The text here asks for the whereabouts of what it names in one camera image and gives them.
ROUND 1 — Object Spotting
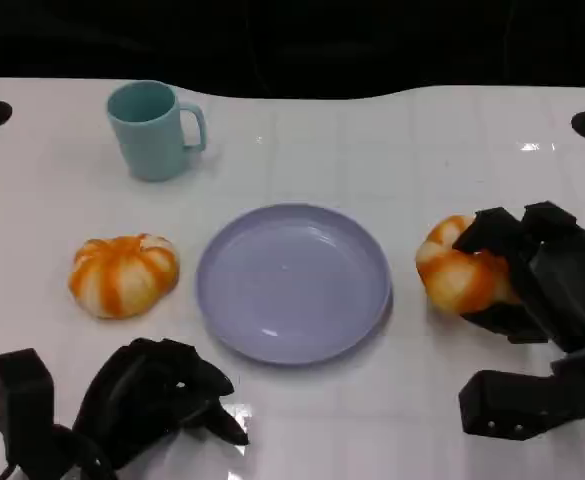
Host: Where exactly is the orange white toy bread roll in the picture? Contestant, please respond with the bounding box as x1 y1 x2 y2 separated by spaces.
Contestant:
415 214 523 316
68 232 181 320

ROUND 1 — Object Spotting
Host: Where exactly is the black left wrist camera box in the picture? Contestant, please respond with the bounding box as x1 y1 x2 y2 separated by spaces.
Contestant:
0 348 56 471

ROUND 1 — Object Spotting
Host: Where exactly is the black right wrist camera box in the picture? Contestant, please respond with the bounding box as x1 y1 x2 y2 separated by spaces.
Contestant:
458 343 585 444

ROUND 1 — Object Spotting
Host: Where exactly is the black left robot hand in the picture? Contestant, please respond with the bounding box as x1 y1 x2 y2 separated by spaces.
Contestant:
71 337 251 471

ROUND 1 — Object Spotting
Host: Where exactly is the pale green mug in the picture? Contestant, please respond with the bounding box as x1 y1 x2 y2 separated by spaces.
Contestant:
105 80 208 182

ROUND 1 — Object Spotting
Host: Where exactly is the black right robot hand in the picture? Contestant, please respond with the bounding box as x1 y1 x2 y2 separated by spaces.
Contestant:
452 201 585 356

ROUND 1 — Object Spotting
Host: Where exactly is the lilac plate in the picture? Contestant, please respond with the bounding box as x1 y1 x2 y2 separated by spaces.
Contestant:
195 202 392 366

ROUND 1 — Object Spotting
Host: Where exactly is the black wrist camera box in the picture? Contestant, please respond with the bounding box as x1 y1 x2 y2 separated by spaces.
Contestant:
458 343 585 444
0 348 56 471

